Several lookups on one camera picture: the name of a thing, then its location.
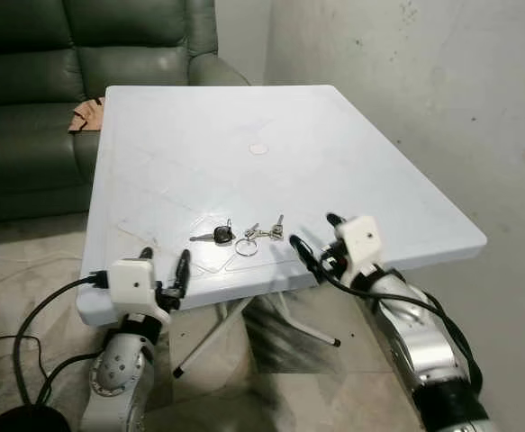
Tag silver keys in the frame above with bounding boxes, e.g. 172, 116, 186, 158
233, 214, 286, 258

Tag black-headed key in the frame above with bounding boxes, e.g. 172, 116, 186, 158
189, 220, 236, 246

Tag white table leg black foot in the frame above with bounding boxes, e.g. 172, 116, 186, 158
276, 293, 341, 348
173, 301, 250, 379

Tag white plastic folding table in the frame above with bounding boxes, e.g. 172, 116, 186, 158
76, 85, 488, 327

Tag crumpled brown cloth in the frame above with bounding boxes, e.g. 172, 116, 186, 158
68, 97, 106, 134

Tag black round object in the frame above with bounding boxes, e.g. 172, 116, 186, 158
0, 405, 72, 432

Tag dark green leather sofa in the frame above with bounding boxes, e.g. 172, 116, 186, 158
0, 0, 250, 224

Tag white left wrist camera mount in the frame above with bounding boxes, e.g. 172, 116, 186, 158
107, 258, 172, 327

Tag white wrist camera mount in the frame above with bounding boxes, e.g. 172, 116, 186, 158
107, 258, 172, 327
333, 215, 385, 276

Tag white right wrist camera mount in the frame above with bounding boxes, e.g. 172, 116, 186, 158
333, 215, 385, 276

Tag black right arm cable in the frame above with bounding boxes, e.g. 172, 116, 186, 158
316, 266, 484, 397

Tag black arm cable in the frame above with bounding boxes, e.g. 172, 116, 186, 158
0, 335, 103, 408
316, 266, 484, 397

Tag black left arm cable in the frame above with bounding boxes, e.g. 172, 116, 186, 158
0, 335, 103, 408

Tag thin white floor cable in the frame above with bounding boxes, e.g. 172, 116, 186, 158
0, 252, 92, 267

